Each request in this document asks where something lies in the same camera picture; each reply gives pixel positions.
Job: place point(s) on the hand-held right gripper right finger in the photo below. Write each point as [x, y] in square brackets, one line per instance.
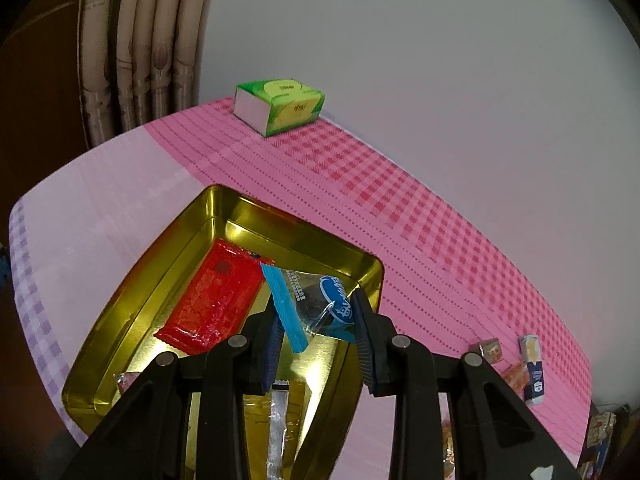
[365, 350]

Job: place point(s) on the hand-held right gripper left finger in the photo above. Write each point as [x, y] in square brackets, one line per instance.
[270, 355]

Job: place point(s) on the blue cookie packet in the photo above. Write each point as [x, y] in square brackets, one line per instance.
[310, 300]

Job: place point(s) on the yellow foil snack packet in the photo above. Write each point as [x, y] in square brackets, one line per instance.
[295, 420]

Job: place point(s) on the red snack packet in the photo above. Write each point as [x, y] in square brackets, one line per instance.
[215, 295]

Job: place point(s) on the gold metal tin box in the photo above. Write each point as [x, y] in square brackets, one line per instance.
[165, 260]

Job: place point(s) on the pink snack packet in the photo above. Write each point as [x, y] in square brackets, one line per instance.
[126, 382]

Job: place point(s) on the clear orange biscuit packet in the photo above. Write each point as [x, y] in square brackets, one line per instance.
[515, 377]

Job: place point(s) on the small brown snack packet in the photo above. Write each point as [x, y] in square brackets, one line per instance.
[487, 350]

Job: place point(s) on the pink checked tablecloth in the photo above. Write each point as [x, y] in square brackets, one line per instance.
[425, 235]

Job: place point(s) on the dark blue snack packet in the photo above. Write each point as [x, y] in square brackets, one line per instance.
[534, 370]

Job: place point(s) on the green tissue pack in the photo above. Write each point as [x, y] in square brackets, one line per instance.
[280, 105]

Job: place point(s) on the beige patterned curtain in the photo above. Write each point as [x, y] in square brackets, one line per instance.
[150, 35]

